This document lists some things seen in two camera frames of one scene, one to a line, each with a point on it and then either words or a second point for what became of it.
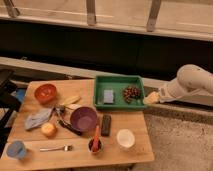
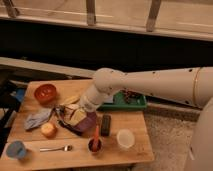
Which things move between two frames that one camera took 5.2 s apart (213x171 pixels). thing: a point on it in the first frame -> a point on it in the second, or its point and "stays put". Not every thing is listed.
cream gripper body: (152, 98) -> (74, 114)
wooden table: (57, 125) stays put
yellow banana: (71, 100) stays put
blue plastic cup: (15, 149) stays put
